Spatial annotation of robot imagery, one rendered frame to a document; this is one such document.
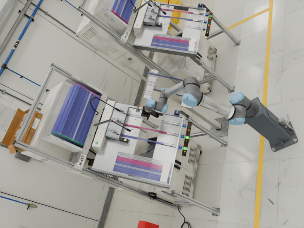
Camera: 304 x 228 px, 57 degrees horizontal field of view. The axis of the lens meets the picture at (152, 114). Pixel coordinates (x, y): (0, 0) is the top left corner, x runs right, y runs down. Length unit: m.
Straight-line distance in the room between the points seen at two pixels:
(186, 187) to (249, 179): 0.66
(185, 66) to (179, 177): 1.31
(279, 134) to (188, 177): 1.05
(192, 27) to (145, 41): 0.56
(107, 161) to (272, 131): 1.48
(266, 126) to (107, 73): 2.91
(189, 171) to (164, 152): 0.67
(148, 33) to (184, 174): 1.62
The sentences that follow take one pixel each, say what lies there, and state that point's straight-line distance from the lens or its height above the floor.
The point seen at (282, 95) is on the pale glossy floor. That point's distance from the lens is 3.14.
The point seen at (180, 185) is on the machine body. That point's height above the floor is 0.27.
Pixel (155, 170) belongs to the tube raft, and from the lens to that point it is 2.51.
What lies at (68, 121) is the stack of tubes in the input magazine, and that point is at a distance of 2.49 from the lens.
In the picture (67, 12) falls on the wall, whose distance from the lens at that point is 4.79.
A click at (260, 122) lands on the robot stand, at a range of 2.52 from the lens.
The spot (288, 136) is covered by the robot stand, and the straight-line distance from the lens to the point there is 2.80.
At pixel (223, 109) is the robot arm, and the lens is 2.19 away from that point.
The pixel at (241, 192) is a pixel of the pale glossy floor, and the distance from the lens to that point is 2.91.
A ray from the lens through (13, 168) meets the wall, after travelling 3.87.
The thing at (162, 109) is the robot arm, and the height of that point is 1.06.
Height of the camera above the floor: 2.37
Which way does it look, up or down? 32 degrees down
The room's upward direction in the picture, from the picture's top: 58 degrees counter-clockwise
